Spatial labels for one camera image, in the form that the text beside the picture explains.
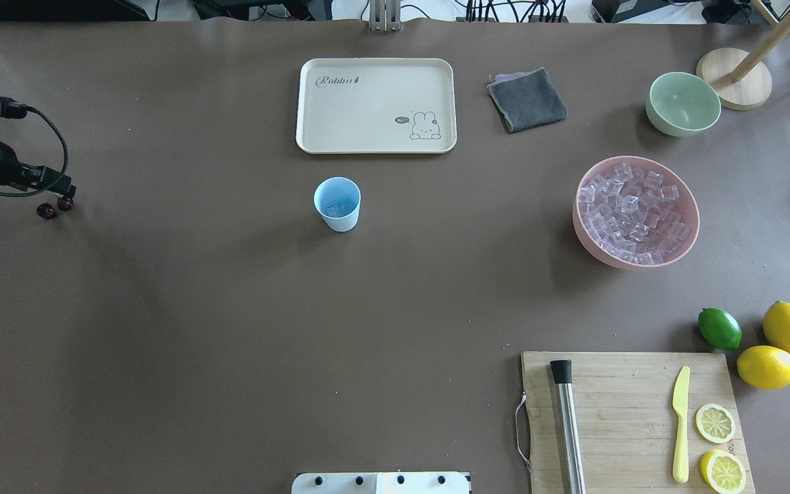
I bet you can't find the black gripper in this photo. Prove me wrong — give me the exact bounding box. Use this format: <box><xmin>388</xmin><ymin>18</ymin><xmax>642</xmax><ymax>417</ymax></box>
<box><xmin>0</xmin><ymin>142</ymin><xmax>76</xmax><ymax>199</ymax></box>

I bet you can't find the dark red cherry pair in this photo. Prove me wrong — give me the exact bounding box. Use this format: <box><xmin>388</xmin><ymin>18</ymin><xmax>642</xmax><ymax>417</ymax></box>
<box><xmin>36</xmin><ymin>196</ymin><xmax>75</xmax><ymax>220</ymax></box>

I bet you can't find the light blue cup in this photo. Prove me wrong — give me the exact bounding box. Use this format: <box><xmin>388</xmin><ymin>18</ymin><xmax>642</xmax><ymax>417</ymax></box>
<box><xmin>313</xmin><ymin>177</ymin><xmax>361</xmax><ymax>233</ymax></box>

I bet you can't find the pink bowl of ice cubes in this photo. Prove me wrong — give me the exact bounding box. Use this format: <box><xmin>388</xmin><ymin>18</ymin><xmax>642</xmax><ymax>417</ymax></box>
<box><xmin>573</xmin><ymin>156</ymin><xmax>700</xmax><ymax>270</ymax></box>

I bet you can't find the cream rabbit tray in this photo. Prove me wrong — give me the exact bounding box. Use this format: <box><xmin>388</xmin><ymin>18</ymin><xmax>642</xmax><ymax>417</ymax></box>
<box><xmin>296</xmin><ymin>58</ymin><xmax>457</xmax><ymax>154</ymax></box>

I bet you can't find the grey folded cloth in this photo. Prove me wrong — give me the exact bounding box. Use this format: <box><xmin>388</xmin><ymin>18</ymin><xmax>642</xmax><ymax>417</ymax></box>
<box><xmin>487</xmin><ymin>67</ymin><xmax>568</xmax><ymax>132</ymax></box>

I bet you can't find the steel muddler black tip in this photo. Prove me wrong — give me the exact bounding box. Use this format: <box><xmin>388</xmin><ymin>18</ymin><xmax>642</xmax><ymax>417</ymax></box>
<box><xmin>549</xmin><ymin>360</ymin><xmax>588</xmax><ymax>493</ymax></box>

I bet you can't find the wooden cutting board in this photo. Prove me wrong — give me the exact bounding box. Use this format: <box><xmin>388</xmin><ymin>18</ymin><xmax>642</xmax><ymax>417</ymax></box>
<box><xmin>521</xmin><ymin>351</ymin><xmax>750</xmax><ymax>493</ymax></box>

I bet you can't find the green empty bowl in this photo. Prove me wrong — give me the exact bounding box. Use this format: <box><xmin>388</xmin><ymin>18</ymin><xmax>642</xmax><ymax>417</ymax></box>
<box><xmin>645</xmin><ymin>72</ymin><xmax>721</xmax><ymax>137</ymax></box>

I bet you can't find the yellow plastic knife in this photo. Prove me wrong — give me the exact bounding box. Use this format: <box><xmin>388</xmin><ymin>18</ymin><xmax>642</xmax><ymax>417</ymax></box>
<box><xmin>671</xmin><ymin>366</ymin><xmax>691</xmax><ymax>484</ymax></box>

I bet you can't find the green lime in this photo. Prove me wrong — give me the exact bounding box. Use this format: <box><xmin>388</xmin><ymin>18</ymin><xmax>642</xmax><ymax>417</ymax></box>
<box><xmin>698</xmin><ymin>307</ymin><xmax>743</xmax><ymax>351</ymax></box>

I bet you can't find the wooden stand with round base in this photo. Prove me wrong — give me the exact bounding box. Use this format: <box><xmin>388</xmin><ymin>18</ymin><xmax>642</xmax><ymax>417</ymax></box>
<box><xmin>696</xmin><ymin>1</ymin><xmax>790</xmax><ymax>110</ymax></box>

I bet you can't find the lemon slice upper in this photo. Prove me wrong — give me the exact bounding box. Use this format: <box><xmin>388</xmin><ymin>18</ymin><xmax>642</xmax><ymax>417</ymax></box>
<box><xmin>694</xmin><ymin>403</ymin><xmax>737</xmax><ymax>444</ymax></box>

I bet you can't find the lemon slice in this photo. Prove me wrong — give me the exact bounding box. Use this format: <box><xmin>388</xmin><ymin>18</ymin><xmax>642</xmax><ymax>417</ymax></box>
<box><xmin>694</xmin><ymin>403</ymin><xmax>737</xmax><ymax>444</ymax></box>
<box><xmin>699</xmin><ymin>449</ymin><xmax>748</xmax><ymax>493</ymax></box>

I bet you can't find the lemon slice lower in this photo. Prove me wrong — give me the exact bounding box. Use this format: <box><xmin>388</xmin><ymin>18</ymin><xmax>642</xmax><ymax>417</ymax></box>
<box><xmin>699</xmin><ymin>449</ymin><xmax>748</xmax><ymax>493</ymax></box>

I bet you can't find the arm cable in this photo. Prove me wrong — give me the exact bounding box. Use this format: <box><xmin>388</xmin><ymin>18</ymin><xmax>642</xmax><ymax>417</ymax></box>
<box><xmin>0</xmin><ymin>104</ymin><xmax>71</xmax><ymax>198</ymax></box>

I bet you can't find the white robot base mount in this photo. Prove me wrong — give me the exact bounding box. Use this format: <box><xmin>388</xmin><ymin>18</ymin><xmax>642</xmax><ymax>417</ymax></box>
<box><xmin>291</xmin><ymin>470</ymin><xmax>472</xmax><ymax>493</ymax></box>

